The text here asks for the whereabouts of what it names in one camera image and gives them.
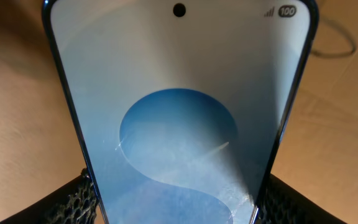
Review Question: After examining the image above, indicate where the black charger cable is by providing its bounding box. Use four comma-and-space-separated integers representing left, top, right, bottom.
309, 15, 357, 59

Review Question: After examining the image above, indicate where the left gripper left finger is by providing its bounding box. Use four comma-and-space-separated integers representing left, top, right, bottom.
0, 168, 99, 224

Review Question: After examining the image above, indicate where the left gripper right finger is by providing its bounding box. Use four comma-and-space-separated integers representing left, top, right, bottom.
256, 175, 345, 224

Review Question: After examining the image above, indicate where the blue smartphone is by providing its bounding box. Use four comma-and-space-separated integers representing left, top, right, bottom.
42, 0, 319, 223

